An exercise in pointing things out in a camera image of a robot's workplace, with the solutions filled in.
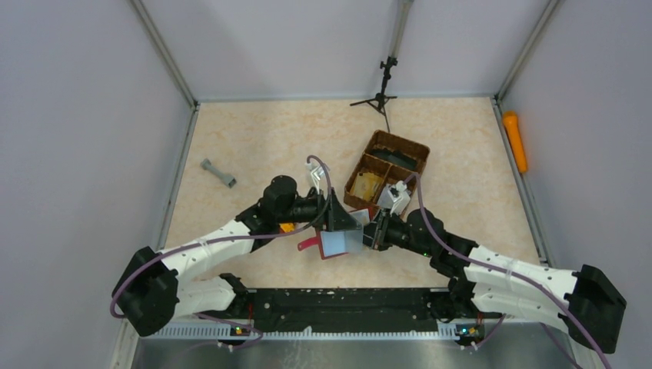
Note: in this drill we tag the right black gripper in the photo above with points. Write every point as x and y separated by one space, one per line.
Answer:
375 232

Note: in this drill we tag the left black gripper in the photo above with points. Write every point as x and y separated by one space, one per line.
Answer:
338 218

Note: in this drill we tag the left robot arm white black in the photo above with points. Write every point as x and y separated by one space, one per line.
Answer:
159 286

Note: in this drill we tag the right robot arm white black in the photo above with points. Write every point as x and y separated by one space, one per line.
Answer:
583 304

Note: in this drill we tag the light blue card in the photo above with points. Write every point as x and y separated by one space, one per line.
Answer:
336 243

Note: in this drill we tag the gold card in basket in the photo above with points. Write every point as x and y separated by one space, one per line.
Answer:
366 185

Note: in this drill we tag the yellow toy block car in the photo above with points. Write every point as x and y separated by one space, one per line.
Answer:
287 227

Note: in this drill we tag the brown wicker divided basket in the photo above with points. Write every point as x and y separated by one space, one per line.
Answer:
389 172

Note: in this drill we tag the black item in basket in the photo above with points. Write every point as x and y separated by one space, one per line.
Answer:
395 157

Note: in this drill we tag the grey plastic connector piece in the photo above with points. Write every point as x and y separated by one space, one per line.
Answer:
225 178

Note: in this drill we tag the black mini tripod stand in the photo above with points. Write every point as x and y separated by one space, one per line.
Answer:
379 101

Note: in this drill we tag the orange flashlight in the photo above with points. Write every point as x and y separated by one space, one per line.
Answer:
511 125

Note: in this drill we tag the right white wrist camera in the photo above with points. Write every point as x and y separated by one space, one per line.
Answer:
395 197

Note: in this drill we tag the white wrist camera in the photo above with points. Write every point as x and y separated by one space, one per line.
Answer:
315 173
395 197

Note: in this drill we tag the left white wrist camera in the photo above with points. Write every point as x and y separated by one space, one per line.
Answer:
315 173

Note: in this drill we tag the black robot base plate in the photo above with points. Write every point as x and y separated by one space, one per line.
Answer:
340 310

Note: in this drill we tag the white perforated cable duct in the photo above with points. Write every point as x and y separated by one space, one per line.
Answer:
213 331

